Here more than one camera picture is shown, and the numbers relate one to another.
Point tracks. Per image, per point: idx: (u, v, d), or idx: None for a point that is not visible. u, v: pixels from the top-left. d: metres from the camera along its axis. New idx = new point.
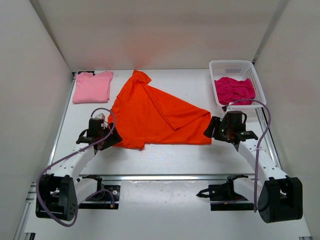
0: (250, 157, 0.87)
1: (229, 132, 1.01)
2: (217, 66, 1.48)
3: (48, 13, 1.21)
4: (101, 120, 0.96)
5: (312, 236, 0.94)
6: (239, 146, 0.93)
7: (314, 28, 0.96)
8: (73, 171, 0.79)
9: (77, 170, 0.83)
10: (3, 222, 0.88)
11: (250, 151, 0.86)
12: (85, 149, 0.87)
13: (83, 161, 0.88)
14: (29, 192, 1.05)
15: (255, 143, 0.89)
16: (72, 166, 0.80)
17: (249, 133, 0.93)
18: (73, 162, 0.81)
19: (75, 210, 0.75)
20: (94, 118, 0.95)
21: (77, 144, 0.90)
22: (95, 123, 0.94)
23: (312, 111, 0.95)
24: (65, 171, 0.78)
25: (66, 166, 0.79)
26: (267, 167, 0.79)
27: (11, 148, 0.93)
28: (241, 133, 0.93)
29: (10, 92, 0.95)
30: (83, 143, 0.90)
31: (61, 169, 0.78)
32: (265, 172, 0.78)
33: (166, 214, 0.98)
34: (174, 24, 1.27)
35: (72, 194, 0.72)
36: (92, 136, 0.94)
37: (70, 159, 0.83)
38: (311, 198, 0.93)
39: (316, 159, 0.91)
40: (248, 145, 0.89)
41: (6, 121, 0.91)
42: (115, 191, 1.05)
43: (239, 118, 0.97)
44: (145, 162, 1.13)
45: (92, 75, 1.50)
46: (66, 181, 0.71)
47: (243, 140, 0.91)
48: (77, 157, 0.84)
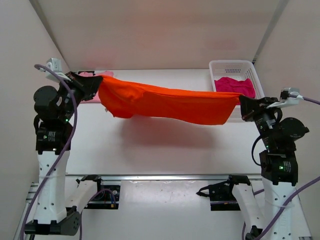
0: (267, 200, 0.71)
1: (268, 141, 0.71)
2: (217, 66, 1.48)
3: (48, 12, 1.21)
4: (54, 102, 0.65)
5: (312, 235, 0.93)
6: (265, 178, 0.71)
7: (314, 27, 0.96)
8: (56, 208, 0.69)
9: (60, 194, 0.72)
10: (2, 223, 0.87)
11: (273, 202, 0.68)
12: (55, 167, 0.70)
13: (62, 177, 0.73)
14: (29, 192, 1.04)
15: (286, 193, 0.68)
16: (52, 203, 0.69)
17: (289, 171, 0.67)
18: (52, 197, 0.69)
19: (78, 218, 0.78)
20: (40, 104, 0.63)
21: (40, 155, 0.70)
22: (49, 111, 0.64)
23: (312, 110, 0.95)
24: (48, 214, 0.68)
25: (45, 206, 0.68)
26: (278, 233, 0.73)
27: (11, 148, 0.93)
28: (279, 167, 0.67)
29: (10, 91, 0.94)
30: (47, 151, 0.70)
31: (41, 211, 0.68)
32: (272, 239, 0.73)
33: (167, 214, 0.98)
34: (174, 23, 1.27)
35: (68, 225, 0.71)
36: (54, 132, 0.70)
37: (45, 190, 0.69)
38: (312, 198, 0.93)
39: (317, 159, 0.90)
40: (276, 193, 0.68)
41: (6, 120, 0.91)
42: (115, 191, 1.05)
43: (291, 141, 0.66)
44: (145, 162, 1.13)
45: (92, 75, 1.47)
46: (57, 229, 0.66)
47: (274, 182, 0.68)
48: (51, 186, 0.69)
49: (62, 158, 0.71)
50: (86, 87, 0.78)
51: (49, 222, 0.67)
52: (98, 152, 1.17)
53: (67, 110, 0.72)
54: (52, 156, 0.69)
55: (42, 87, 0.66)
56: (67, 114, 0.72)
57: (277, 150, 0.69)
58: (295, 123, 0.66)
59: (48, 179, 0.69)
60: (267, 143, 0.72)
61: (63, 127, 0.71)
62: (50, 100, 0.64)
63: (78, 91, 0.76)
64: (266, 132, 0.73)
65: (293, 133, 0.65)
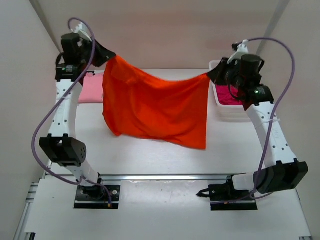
0: (258, 125, 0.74)
1: (238, 83, 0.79)
2: None
3: (49, 13, 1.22)
4: (75, 38, 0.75)
5: (312, 236, 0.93)
6: (248, 108, 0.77)
7: (314, 28, 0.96)
8: (69, 126, 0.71)
9: (72, 117, 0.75)
10: (3, 222, 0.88)
11: (262, 121, 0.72)
12: (71, 91, 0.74)
13: (74, 105, 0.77)
14: (29, 192, 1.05)
15: (269, 110, 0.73)
16: (65, 120, 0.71)
17: (265, 93, 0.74)
18: (66, 114, 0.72)
19: (85, 153, 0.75)
20: (66, 38, 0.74)
21: (58, 84, 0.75)
22: (71, 45, 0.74)
23: (312, 110, 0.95)
24: (61, 128, 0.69)
25: (60, 122, 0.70)
26: (277, 146, 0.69)
27: (12, 148, 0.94)
28: (255, 92, 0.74)
29: (11, 91, 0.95)
30: (65, 80, 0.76)
31: (56, 126, 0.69)
32: (273, 153, 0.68)
33: (167, 214, 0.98)
34: (175, 24, 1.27)
35: (78, 147, 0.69)
36: (72, 66, 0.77)
37: (59, 109, 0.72)
38: (312, 198, 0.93)
39: (317, 159, 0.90)
40: (261, 112, 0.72)
41: (7, 120, 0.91)
42: (115, 191, 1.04)
43: (254, 68, 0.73)
44: (145, 162, 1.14)
45: (92, 75, 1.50)
46: (67, 140, 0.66)
47: (255, 103, 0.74)
48: (66, 106, 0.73)
49: (76, 86, 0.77)
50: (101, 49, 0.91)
51: (62, 135, 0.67)
52: (98, 152, 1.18)
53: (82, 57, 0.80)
54: (68, 81, 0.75)
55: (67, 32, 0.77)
56: (83, 61, 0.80)
57: (248, 84, 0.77)
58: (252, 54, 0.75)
59: (63, 101, 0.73)
60: (238, 85, 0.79)
61: (80, 66, 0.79)
62: (73, 36, 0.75)
63: (96, 51, 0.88)
64: (234, 78, 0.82)
65: (253, 58, 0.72)
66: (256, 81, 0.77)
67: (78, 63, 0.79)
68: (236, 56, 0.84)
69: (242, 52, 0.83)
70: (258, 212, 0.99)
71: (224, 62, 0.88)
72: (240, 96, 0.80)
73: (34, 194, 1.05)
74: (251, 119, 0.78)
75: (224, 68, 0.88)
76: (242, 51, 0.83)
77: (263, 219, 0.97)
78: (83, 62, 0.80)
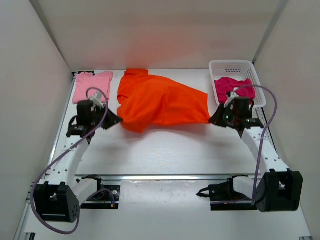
0: (252, 145, 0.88)
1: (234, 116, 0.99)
2: (217, 66, 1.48)
3: (48, 13, 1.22)
4: (89, 104, 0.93)
5: (311, 235, 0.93)
6: (243, 134, 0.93)
7: (313, 28, 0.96)
8: (68, 175, 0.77)
9: (72, 171, 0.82)
10: (3, 223, 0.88)
11: (255, 139, 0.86)
12: (77, 144, 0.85)
13: (78, 158, 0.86)
14: (29, 192, 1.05)
15: (260, 133, 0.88)
16: (66, 169, 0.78)
17: (255, 121, 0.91)
18: (67, 164, 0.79)
19: (77, 211, 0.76)
20: (81, 104, 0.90)
21: (68, 139, 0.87)
22: (85, 110, 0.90)
23: (311, 110, 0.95)
24: (61, 176, 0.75)
25: (60, 171, 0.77)
26: (269, 157, 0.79)
27: (12, 148, 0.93)
28: (246, 121, 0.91)
29: (11, 91, 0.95)
30: (74, 135, 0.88)
31: (55, 175, 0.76)
32: (266, 163, 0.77)
33: (166, 214, 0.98)
34: (174, 24, 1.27)
35: (71, 199, 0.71)
36: (83, 126, 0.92)
37: (63, 160, 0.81)
38: (312, 198, 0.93)
39: (316, 159, 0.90)
40: (253, 133, 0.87)
41: (6, 120, 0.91)
42: (115, 191, 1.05)
43: (245, 105, 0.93)
44: (145, 162, 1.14)
45: (92, 75, 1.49)
46: (62, 189, 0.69)
47: (247, 128, 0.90)
48: (69, 157, 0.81)
49: (84, 140, 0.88)
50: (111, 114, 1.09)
51: (59, 183, 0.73)
52: (99, 152, 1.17)
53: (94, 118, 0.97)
54: (77, 137, 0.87)
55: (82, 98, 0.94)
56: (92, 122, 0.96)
57: (241, 117, 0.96)
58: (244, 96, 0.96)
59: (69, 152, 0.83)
60: (235, 119, 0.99)
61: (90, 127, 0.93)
62: (87, 103, 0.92)
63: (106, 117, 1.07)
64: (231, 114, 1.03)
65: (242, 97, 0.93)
66: (247, 114, 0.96)
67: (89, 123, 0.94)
68: (232, 101, 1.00)
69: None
70: (258, 212, 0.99)
71: (222, 106, 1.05)
72: (235, 125, 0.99)
73: None
74: (247, 144, 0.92)
75: None
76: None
77: (262, 219, 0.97)
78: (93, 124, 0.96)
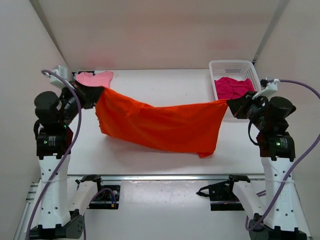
0: (268, 178, 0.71)
1: (261, 125, 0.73)
2: (217, 66, 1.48)
3: (48, 13, 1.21)
4: (53, 105, 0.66)
5: (311, 236, 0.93)
6: (264, 156, 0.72)
7: (313, 28, 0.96)
8: (60, 211, 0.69)
9: (64, 196, 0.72)
10: (3, 223, 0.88)
11: (274, 178, 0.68)
12: (58, 170, 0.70)
13: (64, 181, 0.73)
14: (29, 192, 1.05)
15: (285, 168, 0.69)
16: (56, 207, 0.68)
17: (287, 147, 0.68)
18: (55, 201, 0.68)
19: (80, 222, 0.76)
20: (40, 108, 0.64)
21: (41, 161, 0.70)
22: (50, 115, 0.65)
23: (312, 110, 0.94)
24: (52, 218, 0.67)
25: (49, 210, 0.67)
26: (281, 210, 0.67)
27: (11, 148, 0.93)
28: (276, 143, 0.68)
29: (10, 91, 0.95)
30: (47, 156, 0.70)
31: (46, 216, 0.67)
32: (275, 216, 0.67)
33: (166, 214, 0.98)
34: (174, 24, 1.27)
35: (72, 229, 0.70)
36: (54, 135, 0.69)
37: (47, 194, 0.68)
38: (312, 198, 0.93)
39: (317, 159, 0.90)
40: (275, 169, 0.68)
41: (6, 120, 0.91)
42: (115, 191, 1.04)
43: (282, 115, 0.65)
44: (146, 163, 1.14)
45: (92, 75, 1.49)
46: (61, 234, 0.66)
47: (272, 157, 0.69)
48: (54, 190, 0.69)
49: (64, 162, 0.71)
50: (87, 94, 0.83)
51: (54, 226, 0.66)
52: (100, 152, 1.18)
53: (66, 116, 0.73)
54: (53, 159, 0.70)
55: (40, 94, 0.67)
56: (65, 120, 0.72)
57: (271, 130, 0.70)
58: (287, 101, 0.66)
59: (50, 184, 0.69)
60: (261, 128, 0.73)
61: (64, 136, 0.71)
62: (49, 105, 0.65)
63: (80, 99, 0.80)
64: (258, 119, 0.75)
65: (282, 106, 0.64)
66: (281, 129, 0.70)
67: (60, 128, 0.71)
68: (262, 94, 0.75)
69: (270, 90, 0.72)
70: None
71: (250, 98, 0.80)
72: (261, 136, 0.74)
73: (34, 194, 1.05)
74: (263, 168, 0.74)
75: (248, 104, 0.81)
76: (270, 89, 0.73)
77: None
78: (67, 121, 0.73)
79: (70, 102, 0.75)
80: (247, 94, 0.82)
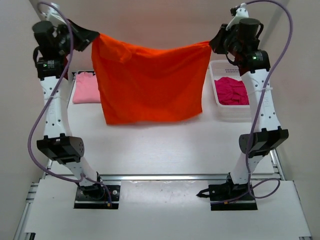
0: (250, 92, 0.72)
1: (236, 48, 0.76)
2: (217, 66, 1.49)
3: None
4: (50, 29, 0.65)
5: (312, 235, 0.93)
6: (243, 74, 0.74)
7: (312, 27, 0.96)
8: (63, 125, 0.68)
9: (65, 113, 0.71)
10: (4, 222, 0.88)
11: (255, 89, 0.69)
12: (58, 88, 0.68)
13: (64, 102, 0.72)
14: (29, 192, 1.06)
15: (263, 78, 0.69)
16: (59, 119, 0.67)
17: (263, 59, 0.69)
18: (58, 113, 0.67)
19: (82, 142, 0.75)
20: (39, 31, 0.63)
21: (42, 81, 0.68)
22: (48, 40, 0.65)
23: (312, 110, 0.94)
24: (57, 129, 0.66)
25: (53, 122, 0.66)
26: (265, 114, 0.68)
27: (12, 147, 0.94)
28: (252, 57, 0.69)
29: (11, 91, 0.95)
30: (48, 77, 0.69)
31: (51, 128, 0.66)
32: (260, 121, 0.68)
33: (166, 214, 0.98)
34: None
35: (76, 141, 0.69)
36: (52, 60, 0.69)
37: (50, 109, 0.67)
38: (312, 197, 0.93)
39: (316, 157, 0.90)
40: (255, 80, 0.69)
41: (7, 120, 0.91)
42: (115, 191, 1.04)
43: (252, 31, 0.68)
44: (145, 162, 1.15)
45: (92, 75, 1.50)
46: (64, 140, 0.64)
47: (251, 70, 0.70)
48: (56, 104, 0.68)
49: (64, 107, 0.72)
50: (80, 33, 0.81)
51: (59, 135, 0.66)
52: (99, 152, 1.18)
53: (62, 48, 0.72)
54: (53, 78, 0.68)
55: (40, 21, 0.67)
56: (61, 52, 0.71)
57: (245, 49, 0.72)
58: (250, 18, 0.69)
59: (52, 100, 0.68)
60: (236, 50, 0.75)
61: (62, 62, 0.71)
62: (46, 28, 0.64)
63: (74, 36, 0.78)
64: (231, 45, 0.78)
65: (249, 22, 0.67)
66: (254, 46, 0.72)
67: (57, 55, 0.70)
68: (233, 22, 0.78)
69: (241, 17, 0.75)
70: (258, 212, 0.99)
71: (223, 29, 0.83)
72: (237, 59, 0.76)
73: (34, 194, 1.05)
74: (244, 86, 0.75)
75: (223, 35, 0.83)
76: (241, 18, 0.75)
77: (262, 219, 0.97)
78: (64, 53, 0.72)
79: (67, 37, 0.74)
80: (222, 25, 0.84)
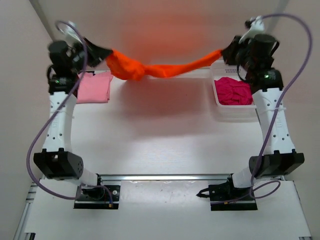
0: (261, 110, 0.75)
1: (248, 64, 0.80)
2: (217, 66, 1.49)
3: (48, 12, 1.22)
4: (64, 50, 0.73)
5: (311, 236, 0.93)
6: (255, 92, 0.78)
7: (313, 28, 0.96)
8: (64, 140, 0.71)
9: (68, 129, 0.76)
10: (4, 222, 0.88)
11: (267, 108, 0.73)
12: (65, 104, 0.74)
13: (69, 117, 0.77)
14: (29, 192, 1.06)
15: (276, 98, 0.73)
16: (61, 133, 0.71)
17: (275, 78, 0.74)
18: (61, 128, 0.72)
19: (80, 164, 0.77)
20: (53, 51, 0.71)
21: (52, 96, 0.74)
22: (61, 59, 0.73)
23: (312, 110, 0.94)
24: (57, 142, 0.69)
25: (54, 136, 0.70)
26: (277, 135, 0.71)
27: (12, 148, 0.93)
28: (264, 75, 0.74)
29: (11, 91, 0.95)
30: (58, 93, 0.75)
31: (51, 141, 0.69)
32: (273, 142, 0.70)
33: (166, 214, 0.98)
34: (175, 24, 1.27)
35: (75, 160, 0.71)
36: (65, 78, 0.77)
37: (54, 122, 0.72)
38: (312, 198, 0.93)
39: (316, 158, 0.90)
40: (268, 99, 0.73)
41: (7, 120, 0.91)
42: (115, 191, 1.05)
43: (267, 49, 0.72)
44: (145, 163, 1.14)
45: (92, 75, 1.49)
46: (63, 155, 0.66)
47: (263, 89, 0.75)
48: (60, 119, 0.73)
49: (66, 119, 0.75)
50: (94, 52, 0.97)
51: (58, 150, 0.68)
52: (99, 151, 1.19)
53: (75, 66, 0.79)
54: (63, 94, 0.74)
55: (52, 42, 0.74)
56: (74, 70, 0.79)
57: (258, 66, 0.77)
58: (267, 35, 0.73)
59: (58, 114, 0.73)
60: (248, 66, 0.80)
61: (74, 81, 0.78)
62: (60, 48, 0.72)
63: None
64: (244, 59, 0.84)
65: (267, 40, 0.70)
66: (267, 64, 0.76)
67: (70, 73, 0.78)
68: (249, 34, 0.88)
69: (255, 29, 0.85)
70: (257, 212, 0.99)
71: (236, 41, 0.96)
72: (248, 76, 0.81)
73: (34, 194, 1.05)
74: (255, 103, 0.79)
75: (236, 47, 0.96)
76: (255, 30, 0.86)
77: (262, 219, 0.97)
78: (75, 71, 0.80)
79: (80, 55, 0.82)
80: (236, 38, 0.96)
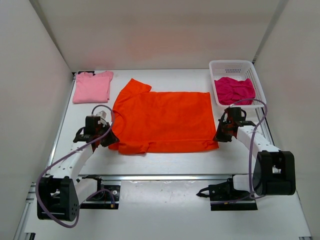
0: (246, 139, 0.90)
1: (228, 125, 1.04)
2: (217, 66, 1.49)
3: (48, 12, 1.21)
4: (97, 118, 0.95)
5: (311, 236, 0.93)
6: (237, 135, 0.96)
7: (314, 28, 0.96)
8: (71, 172, 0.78)
9: (76, 170, 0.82)
10: (4, 223, 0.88)
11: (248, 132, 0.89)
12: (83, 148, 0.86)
13: (82, 161, 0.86)
14: (29, 192, 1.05)
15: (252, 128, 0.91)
16: (70, 166, 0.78)
17: (248, 122, 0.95)
18: (72, 162, 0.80)
19: (77, 210, 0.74)
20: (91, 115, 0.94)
21: (75, 143, 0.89)
22: (93, 122, 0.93)
23: (312, 110, 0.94)
24: (63, 172, 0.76)
25: (65, 167, 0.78)
26: (261, 143, 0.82)
27: (11, 148, 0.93)
28: (239, 121, 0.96)
29: (10, 91, 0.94)
30: (80, 141, 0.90)
31: (60, 170, 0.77)
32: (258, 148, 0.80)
33: (166, 214, 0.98)
34: (175, 24, 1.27)
35: (73, 196, 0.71)
36: (89, 135, 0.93)
37: (68, 159, 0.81)
38: (313, 198, 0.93)
39: (316, 158, 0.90)
40: (245, 129, 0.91)
41: (6, 120, 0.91)
42: (115, 191, 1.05)
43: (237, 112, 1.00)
44: (145, 162, 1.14)
45: (92, 75, 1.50)
46: (66, 182, 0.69)
47: (240, 125, 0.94)
48: (75, 157, 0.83)
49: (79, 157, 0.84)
50: None
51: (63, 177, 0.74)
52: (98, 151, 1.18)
53: (100, 132, 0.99)
54: (83, 142, 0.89)
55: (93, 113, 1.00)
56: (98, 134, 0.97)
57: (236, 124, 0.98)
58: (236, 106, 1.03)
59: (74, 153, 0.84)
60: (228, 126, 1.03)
61: (95, 137, 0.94)
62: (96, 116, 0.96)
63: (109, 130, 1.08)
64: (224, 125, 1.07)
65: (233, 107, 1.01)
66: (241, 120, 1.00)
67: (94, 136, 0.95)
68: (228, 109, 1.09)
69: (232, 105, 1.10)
70: (257, 212, 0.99)
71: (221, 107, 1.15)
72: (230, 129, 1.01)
73: (34, 194, 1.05)
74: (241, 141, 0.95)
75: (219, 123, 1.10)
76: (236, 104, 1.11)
77: (262, 219, 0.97)
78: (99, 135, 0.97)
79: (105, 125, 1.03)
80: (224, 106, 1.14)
